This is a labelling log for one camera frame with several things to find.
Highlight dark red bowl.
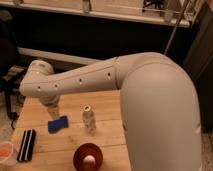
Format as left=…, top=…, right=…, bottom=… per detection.
left=73, top=143, right=103, bottom=171

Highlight clear cup orange contents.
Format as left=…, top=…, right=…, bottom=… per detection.
left=0, top=141, right=18, bottom=166

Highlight white wall ledge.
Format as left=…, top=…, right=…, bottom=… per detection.
left=18, top=47, right=101, bottom=65

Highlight black chair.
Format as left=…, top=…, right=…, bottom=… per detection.
left=0, top=10, right=26, bottom=129

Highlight clear plastic bottle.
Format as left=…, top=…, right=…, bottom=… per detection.
left=82, top=105, right=96, bottom=134

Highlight black white striped case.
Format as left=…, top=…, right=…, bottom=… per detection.
left=17, top=129, right=36, bottom=162

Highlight metal pole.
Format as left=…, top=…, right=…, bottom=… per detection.
left=164, top=0, right=190, bottom=55

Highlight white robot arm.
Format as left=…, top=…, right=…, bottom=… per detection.
left=20, top=52, right=202, bottom=171

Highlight white ball in bowl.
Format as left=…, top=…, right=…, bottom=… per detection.
left=83, top=155, right=96, bottom=169

